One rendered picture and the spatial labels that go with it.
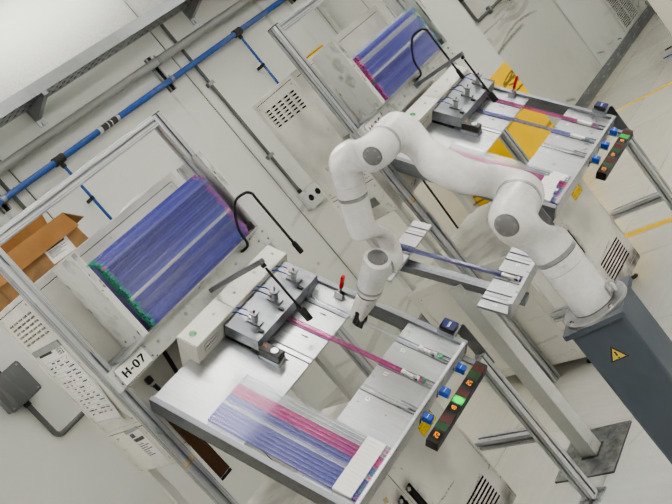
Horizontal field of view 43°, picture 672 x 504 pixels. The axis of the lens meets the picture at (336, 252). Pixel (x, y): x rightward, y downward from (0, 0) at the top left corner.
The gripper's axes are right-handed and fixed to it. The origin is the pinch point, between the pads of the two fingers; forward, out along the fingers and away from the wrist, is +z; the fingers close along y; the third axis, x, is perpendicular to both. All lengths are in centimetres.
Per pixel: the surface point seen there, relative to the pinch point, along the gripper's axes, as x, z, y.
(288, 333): -16.9, 3.8, 16.2
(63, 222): -103, 3, 26
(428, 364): 26.5, -3.7, 4.1
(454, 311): 12, 74, -85
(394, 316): 8.1, -0.4, -8.0
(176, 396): -31, 6, 54
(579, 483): 85, 30, -10
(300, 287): -22.2, -2.1, 2.4
